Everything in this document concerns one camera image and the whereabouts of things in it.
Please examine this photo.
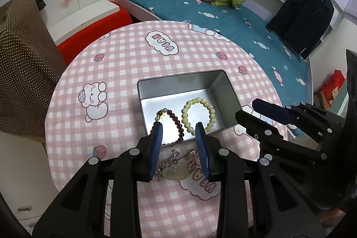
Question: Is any red bench white top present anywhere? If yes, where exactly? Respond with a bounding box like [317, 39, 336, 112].
[57, 1, 133, 66]

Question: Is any pink charm silver chain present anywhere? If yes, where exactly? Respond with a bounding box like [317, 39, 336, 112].
[183, 150, 201, 172]

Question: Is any brown dotted cloth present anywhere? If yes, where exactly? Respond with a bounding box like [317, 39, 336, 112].
[0, 0, 67, 138]

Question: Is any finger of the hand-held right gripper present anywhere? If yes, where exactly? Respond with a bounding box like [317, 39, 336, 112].
[252, 98, 347, 141]
[236, 110, 327, 164]

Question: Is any white cabinet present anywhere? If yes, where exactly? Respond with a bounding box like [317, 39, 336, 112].
[0, 129, 59, 227]

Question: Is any red box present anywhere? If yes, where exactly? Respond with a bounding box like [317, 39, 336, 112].
[318, 69, 346, 109]

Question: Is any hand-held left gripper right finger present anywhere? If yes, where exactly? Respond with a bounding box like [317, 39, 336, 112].
[195, 122, 327, 238]

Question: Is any dark red bead bracelet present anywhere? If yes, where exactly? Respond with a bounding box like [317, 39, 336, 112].
[151, 108, 185, 145]

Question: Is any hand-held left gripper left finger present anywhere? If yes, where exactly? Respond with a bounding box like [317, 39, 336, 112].
[32, 122, 165, 238]

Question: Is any pale yellow bead bracelet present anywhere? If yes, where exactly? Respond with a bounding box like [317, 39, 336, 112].
[181, 98, 215, 132]

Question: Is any dark hanging coat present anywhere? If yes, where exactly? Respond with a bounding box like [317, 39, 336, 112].
[266, 0, 335, 60]

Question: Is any silver metal tin box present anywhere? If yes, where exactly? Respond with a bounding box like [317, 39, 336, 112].
[137, 69, 243, 145]

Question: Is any jade pendant silver necklace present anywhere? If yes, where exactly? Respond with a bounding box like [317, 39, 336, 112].
[155, 149, 193, 181]

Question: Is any black crumpled cloth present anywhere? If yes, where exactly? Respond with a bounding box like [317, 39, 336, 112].
[26, 0, 46, 11]

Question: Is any white board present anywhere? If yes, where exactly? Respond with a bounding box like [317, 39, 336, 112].
[46, 0, 120, 45]

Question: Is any teal printed bed blanket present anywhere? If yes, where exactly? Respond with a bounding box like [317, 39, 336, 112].
[120, 0, 311, 141]

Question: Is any pink checked tablecloth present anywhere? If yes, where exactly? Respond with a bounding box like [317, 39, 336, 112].
[45, 21, 291, 238]

